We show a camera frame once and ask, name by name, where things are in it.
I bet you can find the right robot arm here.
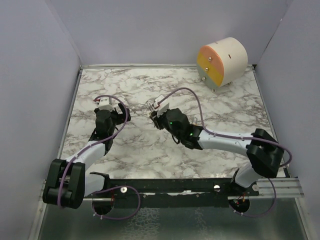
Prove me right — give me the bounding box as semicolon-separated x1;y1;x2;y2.
149;108;284;196

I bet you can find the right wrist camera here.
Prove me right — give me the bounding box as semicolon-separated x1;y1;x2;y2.
152;95;170;117

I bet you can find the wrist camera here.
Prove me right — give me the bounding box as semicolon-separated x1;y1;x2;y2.
95;97;114;112
152;95;170;117

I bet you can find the round pastel drawer cabinet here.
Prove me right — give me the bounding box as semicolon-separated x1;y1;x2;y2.
196;37;248;92

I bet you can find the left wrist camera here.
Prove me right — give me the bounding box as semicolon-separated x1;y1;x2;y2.
95;97;114;112

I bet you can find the small brass padlock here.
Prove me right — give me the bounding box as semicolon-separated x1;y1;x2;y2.
146;100;157;118

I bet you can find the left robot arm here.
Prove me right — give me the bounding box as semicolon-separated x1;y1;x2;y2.
42;102;131;209

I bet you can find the aluminium frame rail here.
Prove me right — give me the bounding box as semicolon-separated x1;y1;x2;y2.
256;177;304;199

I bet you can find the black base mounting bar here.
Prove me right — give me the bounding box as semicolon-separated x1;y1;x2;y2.
87;177;259;209

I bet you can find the brass long-shackle padlock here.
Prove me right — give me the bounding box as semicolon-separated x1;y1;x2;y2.
191;117;198;126

